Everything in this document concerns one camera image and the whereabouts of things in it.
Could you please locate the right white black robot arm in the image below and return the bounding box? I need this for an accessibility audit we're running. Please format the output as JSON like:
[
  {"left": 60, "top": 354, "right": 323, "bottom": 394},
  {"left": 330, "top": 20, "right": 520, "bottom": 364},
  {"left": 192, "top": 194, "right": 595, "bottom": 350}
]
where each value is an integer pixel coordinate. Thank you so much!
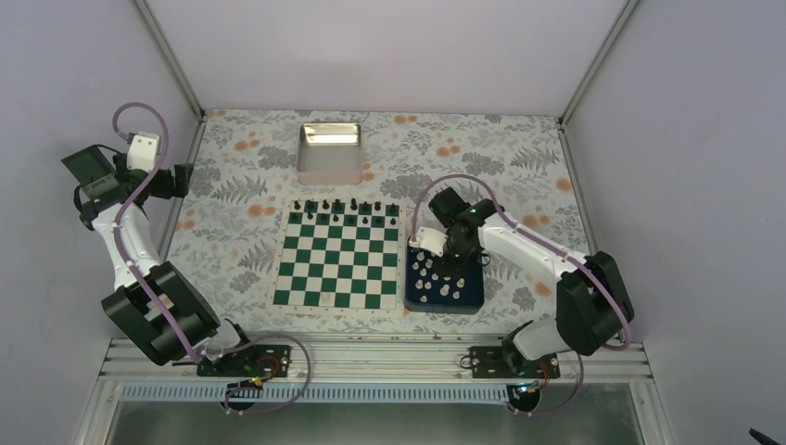
[{"left": 408, "top": 187, "right": 635, "bottom": 377}]

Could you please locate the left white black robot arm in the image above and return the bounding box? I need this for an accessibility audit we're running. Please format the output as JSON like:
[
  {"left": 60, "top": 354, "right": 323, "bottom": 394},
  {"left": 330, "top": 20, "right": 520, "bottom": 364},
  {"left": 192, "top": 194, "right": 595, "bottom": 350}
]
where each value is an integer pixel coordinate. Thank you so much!
[{"left": 61, "top": 145, "right": 259, "bottom": 375}]

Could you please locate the green white chess board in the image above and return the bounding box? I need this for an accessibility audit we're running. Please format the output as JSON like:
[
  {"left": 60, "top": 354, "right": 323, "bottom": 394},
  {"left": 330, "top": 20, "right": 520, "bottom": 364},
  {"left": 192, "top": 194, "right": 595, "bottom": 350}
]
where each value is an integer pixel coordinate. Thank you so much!
[{"left": 267, "top": 196, "right": 406, "bottom": 319}]

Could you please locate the dark blue plastic tray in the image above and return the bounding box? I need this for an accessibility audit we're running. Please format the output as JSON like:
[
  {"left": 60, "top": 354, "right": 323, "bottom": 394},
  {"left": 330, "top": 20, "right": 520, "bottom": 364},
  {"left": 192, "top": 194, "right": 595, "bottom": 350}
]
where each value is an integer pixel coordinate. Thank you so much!
[{"left": 404, "top": 227, "right": 486, "bottom": 315}]

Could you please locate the floral patterned table mat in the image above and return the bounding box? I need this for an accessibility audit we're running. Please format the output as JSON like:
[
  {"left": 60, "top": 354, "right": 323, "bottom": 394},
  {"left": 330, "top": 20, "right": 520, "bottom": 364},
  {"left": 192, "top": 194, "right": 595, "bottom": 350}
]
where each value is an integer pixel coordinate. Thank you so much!
[{"left": 169, "top": 109, "right": 588, "bottom": 335}]

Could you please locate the pink metal tin box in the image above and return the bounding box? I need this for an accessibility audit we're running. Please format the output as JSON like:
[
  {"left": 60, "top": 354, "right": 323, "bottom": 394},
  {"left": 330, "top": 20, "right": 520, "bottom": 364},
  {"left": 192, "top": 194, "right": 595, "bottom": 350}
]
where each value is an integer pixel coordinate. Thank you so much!
[{"left": 296, "top": 122, "right": 363, "bottom": 185}]

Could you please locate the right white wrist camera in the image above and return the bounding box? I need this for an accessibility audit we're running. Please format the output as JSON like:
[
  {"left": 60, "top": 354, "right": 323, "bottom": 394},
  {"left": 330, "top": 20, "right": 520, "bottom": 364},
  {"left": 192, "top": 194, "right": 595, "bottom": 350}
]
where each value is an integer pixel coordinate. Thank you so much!
[{"left": 408, "top": 226, "right": 447, "bottom": 257}]

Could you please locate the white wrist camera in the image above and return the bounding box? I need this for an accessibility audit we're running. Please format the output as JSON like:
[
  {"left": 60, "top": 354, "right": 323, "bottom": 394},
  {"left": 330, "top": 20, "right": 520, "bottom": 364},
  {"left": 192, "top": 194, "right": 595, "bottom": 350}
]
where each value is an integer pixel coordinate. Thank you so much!
[
  {"left": 408, "top": 226, "right": 447, "bottom": 257},
  {"left": 126, "top": 132, "right": 161, "bottom": 173}
]

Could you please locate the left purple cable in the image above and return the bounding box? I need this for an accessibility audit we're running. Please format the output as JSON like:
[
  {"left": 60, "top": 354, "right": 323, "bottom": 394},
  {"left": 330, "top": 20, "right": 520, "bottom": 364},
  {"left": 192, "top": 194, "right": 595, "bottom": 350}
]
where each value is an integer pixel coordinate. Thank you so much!
[{"left": 111, "top": 101, "right": 313, "bottom": 416}]

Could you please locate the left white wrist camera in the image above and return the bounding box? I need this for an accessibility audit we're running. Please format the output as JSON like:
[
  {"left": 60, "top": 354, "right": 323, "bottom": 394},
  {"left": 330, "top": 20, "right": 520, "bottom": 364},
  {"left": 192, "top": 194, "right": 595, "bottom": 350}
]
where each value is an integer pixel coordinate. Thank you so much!
[{"left": 126, "top": 132, "right": 161, "bottom": 173}]

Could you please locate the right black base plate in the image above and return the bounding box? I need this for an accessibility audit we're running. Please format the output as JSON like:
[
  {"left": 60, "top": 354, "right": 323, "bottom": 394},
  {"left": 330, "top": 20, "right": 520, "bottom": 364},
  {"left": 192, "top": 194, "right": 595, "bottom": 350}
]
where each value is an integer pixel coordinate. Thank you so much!
[{"left": 459, "top": 346, "right": 561, "bottom": 379}]

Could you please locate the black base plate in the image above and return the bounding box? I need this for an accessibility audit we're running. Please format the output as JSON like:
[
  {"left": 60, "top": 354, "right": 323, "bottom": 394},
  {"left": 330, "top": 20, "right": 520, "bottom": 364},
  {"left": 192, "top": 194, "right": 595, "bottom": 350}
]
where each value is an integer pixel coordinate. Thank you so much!
[
  {"left": 459, "top": 346, "right": 561, "bottom": 379},
  {"left": 196, "top": 345, "right": 291, "bottom": 379}
]

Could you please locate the aluminium frame post left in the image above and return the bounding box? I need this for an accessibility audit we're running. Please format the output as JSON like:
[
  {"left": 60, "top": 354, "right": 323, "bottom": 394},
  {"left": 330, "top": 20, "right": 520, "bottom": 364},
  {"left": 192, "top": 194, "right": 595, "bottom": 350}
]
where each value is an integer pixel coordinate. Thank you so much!
[{"left": 130, "top": 0, "right": 205, "bottom": 120}]

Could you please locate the aluminium frame post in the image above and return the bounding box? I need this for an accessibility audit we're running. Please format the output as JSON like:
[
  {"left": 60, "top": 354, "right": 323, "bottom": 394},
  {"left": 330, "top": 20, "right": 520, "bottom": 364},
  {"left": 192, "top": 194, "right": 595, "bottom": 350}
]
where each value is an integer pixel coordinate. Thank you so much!
[
  {"left": 130, "top": 0, "right": 205, "bottom": 120},
  {"left": 559, "top": 0, "right": 641, "bottom": 132}
]

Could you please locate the aluminium front rail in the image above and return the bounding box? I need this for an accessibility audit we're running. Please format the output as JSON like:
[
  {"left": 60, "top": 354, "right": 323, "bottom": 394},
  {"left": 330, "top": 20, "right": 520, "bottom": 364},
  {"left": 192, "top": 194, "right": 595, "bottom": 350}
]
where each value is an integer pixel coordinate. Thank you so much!
[{"left": 99, "top": 337, "right": 653, "bottom": 384}]

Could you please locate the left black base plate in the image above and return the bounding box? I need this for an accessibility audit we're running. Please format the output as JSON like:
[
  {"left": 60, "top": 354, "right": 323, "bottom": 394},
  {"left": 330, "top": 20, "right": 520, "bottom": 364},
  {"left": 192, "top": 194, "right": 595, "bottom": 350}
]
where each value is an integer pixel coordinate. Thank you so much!
[{"left": 196, "top": 345, "right": 291, "bottom": 379}]

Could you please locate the aluminium frame post right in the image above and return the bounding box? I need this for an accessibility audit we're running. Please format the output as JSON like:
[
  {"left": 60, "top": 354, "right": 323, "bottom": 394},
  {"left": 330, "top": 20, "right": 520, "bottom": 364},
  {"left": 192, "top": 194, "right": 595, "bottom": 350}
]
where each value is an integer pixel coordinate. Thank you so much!
[{"left": 559, "top": 0, "right": 641, "bottom": 132}]

